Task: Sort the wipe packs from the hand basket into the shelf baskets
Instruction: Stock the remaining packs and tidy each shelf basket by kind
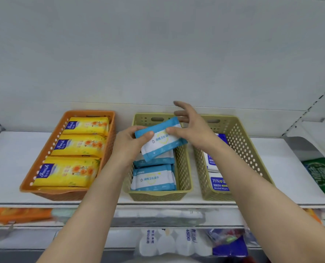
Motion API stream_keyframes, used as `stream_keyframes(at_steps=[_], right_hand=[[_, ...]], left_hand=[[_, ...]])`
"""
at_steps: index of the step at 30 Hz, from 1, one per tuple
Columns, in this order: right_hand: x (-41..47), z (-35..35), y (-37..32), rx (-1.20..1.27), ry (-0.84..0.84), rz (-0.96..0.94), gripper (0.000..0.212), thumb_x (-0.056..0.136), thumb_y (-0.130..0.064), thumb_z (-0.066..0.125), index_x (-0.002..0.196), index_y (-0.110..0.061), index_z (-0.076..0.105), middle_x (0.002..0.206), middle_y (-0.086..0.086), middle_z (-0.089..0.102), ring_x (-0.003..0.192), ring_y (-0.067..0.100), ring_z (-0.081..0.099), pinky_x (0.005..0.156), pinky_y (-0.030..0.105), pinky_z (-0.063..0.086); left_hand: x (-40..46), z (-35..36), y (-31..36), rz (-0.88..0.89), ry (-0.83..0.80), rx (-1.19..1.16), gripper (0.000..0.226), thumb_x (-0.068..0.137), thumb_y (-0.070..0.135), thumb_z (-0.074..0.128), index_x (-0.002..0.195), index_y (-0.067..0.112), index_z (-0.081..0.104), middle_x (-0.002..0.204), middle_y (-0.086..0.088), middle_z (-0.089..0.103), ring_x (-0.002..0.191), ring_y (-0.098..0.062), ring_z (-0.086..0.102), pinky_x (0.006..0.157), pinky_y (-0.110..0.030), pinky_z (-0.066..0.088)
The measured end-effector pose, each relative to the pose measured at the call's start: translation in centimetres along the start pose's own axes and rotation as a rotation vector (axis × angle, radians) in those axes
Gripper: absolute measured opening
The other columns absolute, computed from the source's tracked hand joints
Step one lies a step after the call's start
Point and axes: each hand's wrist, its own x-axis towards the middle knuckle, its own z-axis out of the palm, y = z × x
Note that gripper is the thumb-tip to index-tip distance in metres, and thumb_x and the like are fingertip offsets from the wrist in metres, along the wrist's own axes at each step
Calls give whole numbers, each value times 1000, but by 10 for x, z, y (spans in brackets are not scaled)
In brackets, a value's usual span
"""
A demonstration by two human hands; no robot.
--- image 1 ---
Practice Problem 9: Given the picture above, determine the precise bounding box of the person's right hand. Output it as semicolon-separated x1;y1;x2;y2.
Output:
165;100;221;154

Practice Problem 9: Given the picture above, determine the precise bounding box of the person's left hand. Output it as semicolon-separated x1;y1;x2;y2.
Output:
112;126;155;169

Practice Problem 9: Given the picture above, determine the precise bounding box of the light blue wipes pack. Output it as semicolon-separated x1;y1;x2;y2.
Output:
135;117;188;163

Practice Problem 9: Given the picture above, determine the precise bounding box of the stack of blue wipes packets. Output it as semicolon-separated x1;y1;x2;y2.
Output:
131;150;177;192

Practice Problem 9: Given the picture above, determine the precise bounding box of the olive plastic basket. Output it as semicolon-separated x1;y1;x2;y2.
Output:
123;113;194;202
192;115;275;202

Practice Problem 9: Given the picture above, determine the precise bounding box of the orange plastic basket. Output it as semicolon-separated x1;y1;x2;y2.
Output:
19;110;116;202

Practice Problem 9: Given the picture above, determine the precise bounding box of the person's left forearm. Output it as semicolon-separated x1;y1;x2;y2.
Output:
36;159;137;263

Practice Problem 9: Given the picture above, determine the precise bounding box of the person's right forearm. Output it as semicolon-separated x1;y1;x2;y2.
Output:
205;141;325;263

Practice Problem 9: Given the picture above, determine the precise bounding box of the green and white tissue pack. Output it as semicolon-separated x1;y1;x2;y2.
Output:
51;208;207;228

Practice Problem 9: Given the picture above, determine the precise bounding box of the white bag blue print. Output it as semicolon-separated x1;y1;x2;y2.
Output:
135;228;214;257

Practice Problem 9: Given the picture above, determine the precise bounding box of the blue tissue pack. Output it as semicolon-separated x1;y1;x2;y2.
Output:
207;228;248;256

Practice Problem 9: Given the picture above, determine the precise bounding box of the orange paper roll pack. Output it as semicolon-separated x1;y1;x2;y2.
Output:
0;207;53;225

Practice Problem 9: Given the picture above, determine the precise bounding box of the green printed bag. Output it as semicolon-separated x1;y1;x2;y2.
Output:
302;158;325;199

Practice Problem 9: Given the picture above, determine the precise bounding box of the orange white tissue pack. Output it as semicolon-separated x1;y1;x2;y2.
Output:
304;208;323;225

